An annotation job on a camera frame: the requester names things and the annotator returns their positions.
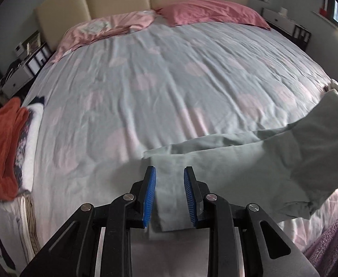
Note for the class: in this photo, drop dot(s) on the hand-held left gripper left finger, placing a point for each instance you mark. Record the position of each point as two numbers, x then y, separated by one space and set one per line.
149 196

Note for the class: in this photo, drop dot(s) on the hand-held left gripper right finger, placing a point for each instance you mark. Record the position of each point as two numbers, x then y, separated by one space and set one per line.
190 196

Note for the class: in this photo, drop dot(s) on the grey-green cotton garment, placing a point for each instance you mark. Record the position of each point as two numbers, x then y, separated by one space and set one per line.
258 155

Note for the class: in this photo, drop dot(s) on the bed with dotted grey sheet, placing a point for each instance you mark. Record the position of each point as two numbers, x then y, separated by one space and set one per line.
157 78

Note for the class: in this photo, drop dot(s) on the striped beige cloth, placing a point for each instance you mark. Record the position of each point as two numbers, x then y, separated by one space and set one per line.
30 225

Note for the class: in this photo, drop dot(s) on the dark floral folded cloth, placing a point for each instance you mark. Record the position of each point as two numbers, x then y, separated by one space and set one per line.
20 150

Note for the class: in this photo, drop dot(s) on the white quilted folded cloth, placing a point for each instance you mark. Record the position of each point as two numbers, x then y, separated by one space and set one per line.
7 222

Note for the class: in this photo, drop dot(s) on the navy folded cloth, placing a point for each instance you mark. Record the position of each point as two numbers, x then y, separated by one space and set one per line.
38 100

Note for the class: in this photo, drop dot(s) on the purple fluffy cloth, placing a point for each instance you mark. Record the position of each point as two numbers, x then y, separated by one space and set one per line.
336 242

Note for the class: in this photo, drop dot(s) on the white and black nightstand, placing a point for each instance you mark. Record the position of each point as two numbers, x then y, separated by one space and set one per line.
16 82
284 23

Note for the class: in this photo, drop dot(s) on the light pink printed pillow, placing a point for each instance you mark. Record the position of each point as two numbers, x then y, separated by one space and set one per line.
114 23

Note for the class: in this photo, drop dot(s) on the dark pink pillow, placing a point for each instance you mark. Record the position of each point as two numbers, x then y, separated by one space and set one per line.
209 13

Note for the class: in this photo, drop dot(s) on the framed picture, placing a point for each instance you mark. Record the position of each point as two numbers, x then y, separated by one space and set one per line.
33 42

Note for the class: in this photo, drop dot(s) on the white box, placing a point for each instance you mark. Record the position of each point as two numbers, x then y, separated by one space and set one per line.
282 11

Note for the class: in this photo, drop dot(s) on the white windowsill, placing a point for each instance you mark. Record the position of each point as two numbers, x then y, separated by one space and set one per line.
330 23

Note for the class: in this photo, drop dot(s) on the small red object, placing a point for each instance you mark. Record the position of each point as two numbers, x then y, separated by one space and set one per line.
323 12

